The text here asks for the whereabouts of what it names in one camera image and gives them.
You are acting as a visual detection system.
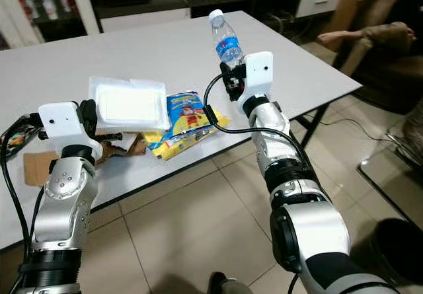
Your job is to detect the crumpled brown paper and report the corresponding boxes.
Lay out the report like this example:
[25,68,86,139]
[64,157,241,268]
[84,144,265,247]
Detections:
[102,135,147,163]

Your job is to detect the dark brown sofa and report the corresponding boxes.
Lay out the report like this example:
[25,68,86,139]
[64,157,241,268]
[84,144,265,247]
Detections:
[337,0,423,114]

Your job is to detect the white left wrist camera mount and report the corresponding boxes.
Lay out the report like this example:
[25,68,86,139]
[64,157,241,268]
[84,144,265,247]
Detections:
[38,101,85,149]

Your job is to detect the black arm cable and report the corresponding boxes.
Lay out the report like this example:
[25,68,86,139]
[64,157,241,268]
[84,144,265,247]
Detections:
[201,72,313,170]
[0,112,44,276]

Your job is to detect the blue cartoon snack bag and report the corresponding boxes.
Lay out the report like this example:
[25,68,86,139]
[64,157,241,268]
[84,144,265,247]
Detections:
[161,91,211,139]

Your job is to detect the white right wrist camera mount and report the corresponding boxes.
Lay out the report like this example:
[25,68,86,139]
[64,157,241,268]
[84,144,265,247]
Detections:
[240,51,274,104]

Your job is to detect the dark robot foot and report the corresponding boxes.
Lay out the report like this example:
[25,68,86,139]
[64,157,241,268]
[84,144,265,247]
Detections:
[206,272,247,294]

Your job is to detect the black table leg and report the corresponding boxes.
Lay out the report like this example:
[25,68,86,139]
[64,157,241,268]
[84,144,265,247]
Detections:
[295,102,332,149]

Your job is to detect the clear plastic water bottle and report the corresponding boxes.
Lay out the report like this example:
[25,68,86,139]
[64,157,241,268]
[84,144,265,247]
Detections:
[208,9,245,69]

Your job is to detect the white display cabinet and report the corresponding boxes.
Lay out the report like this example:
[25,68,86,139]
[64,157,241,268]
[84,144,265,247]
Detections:
[0,0,101,49]

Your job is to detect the small white cabinet drawer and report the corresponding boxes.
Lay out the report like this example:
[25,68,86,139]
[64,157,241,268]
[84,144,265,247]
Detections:
[295,0,346,19]

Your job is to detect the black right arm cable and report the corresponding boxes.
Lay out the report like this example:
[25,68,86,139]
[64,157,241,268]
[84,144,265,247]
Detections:
[201,72,313,170]

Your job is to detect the yellow snack bag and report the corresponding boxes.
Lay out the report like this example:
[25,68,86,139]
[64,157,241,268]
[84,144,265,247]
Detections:
[143,109,230,161]

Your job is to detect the dark printed snack wrapper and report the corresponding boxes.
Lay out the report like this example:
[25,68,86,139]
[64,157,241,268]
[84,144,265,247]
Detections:
[0,121,39,157]

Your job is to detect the brown cardboard piece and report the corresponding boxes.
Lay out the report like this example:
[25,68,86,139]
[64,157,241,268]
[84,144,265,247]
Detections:
[23,151,60,186]

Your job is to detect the brown cardboard box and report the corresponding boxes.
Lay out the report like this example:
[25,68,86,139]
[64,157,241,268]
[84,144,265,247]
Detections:
[330,0,368,34]

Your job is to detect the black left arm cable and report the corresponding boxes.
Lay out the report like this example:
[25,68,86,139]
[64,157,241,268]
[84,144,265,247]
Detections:
[0,112,44,276]

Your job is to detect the dark round rubbish bin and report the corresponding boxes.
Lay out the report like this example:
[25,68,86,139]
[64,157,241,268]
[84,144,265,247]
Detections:
[354,218,423,288]

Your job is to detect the white plastic food tray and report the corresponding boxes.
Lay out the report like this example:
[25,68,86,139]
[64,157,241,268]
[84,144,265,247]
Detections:
[88,76,166,132]

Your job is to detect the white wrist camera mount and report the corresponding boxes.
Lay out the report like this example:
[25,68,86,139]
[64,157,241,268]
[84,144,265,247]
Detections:
[240,51,274,104]
[38,101,85,149]

